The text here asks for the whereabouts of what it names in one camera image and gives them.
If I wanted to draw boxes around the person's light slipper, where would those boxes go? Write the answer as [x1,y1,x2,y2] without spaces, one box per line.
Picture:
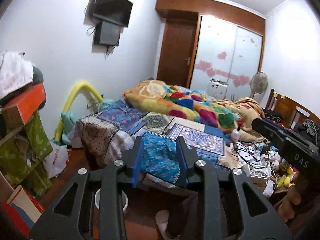
[155,209,171,239]

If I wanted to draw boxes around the tangle of charger cables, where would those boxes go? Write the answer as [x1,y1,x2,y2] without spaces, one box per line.
[235,140,278,171]

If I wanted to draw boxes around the white cloth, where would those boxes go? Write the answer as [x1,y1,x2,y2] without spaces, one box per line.
[0,50,34,98]

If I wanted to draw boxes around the colourful fleece blanket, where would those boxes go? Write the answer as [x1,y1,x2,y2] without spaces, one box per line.
[122,79,266,141]

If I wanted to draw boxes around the wooden headboard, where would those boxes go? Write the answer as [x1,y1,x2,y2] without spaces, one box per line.
[265,88,320,131]

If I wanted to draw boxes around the orange cardboard box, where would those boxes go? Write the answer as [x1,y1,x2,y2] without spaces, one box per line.
[1,83,47,127]

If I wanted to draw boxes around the standing electric fan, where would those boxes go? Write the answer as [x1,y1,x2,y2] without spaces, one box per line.
[249,71,269,101]

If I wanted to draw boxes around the green patterned boxes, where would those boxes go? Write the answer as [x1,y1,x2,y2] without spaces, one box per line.
[0,110,54,198]

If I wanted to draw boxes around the patchwork patterned bed sheet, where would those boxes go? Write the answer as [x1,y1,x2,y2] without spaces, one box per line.
[68,98,238,188]

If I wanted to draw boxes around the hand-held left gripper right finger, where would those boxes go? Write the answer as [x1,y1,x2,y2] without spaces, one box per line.
[176,136,292,240]

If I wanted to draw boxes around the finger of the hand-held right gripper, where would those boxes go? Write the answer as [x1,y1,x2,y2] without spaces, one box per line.
[251,117,320,156]

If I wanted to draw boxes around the wardrobe with frosted sliding doors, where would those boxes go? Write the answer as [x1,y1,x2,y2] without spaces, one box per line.
[155,0,266,98]

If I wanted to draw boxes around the pile of clothes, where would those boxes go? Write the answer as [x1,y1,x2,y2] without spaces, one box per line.
[263,106,320,141]

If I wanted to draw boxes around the brown wooden door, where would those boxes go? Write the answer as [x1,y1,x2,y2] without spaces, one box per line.
[156,17,199,89]

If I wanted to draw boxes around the white plastic bag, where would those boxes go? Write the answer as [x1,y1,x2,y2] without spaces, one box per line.
[42,140,69,179]

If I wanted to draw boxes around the black wall television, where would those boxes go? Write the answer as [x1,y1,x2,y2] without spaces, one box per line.
[92,0,134,28]

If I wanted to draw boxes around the white blue mandala mat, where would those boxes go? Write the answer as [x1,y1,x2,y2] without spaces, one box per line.
[166,122,226,157]

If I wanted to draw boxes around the white power strip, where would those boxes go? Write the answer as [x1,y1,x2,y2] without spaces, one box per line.
[249,167,271,183]

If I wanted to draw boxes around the blue towel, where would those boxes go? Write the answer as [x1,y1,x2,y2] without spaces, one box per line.
[204,126,232,142]

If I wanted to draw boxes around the small white cabinet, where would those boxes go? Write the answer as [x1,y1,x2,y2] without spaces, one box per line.
[207,78,229,99]

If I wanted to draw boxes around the yellow foam tube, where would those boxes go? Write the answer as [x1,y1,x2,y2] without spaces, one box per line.
[54,81,104,142]

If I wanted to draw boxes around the yellow soft toys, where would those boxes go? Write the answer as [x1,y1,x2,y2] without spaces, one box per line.
[276,167,295,188]

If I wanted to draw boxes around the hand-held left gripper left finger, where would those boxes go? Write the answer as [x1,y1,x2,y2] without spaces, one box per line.
[29,136,145,240]

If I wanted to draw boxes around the person's trouser leg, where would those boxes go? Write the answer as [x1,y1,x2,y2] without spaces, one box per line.
[165,192,201,240]

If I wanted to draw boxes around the red and white box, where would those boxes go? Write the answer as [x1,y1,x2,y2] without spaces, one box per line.
[0,185,46,238]

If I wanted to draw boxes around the person's right hand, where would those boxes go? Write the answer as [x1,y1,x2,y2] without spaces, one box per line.
[277,179,302,223]

